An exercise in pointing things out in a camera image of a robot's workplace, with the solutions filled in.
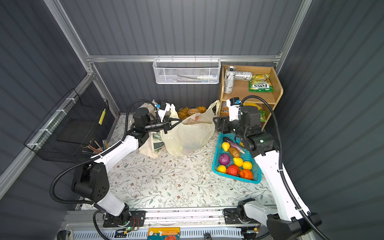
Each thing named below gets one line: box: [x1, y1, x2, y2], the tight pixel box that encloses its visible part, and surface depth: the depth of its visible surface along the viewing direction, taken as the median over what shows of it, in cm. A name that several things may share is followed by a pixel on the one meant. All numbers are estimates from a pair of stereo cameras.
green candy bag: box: [248, 74, 274, 93], surface depth 91 cm
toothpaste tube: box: [196, 74, 218, 80], surface depth 93 cm
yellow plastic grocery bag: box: [161, 100, 220, 156], surface depth 85 cm
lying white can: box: [234, 71, 253, 81], surface depth 93 cm
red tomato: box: [226, 164, 240, 176], surface depth 84 cm
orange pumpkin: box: [239, 169, 254, 180], surface depth 84 cm
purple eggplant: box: [223, 136, 245, 154], surface depth 100 cm
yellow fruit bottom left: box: [217, 165, 227, 174], surface depth 88 cm
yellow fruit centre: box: [242, 161, 253, 170], surface depth 89 cm
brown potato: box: [228, 147, 241, 158], surface depth 93 cm
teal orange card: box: [147, 227, 181, 240], surface depth 71 cm
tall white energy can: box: [224, 66, 237, 94], surface depth 80 cm
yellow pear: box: [221, 141, 231, 152], surface depth 98 cm
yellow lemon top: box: [233, 157, 244, 167], surface depth 90 cm
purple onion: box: [218, 153, 231, 166], surface depth 91 cm
